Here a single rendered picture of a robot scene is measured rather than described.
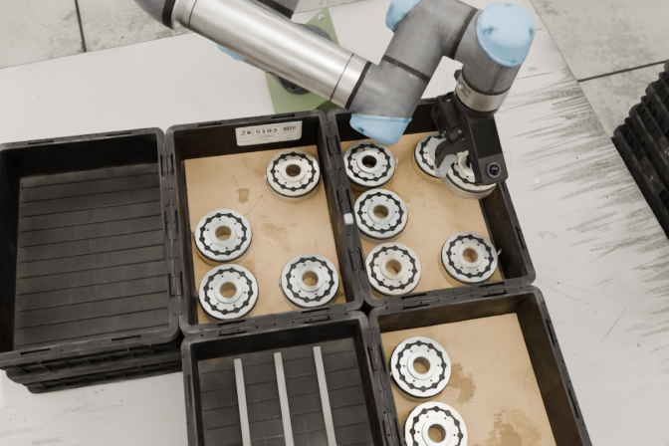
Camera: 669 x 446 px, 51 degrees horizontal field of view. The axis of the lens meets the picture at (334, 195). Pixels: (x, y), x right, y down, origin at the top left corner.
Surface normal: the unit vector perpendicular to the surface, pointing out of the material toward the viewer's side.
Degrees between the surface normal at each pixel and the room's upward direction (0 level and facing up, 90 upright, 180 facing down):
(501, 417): 0
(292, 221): 0
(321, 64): 33
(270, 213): 0
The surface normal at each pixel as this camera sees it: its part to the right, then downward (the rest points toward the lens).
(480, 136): 0.24, -0.01
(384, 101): -0.06, 0.15
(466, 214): 0.07, -0.47
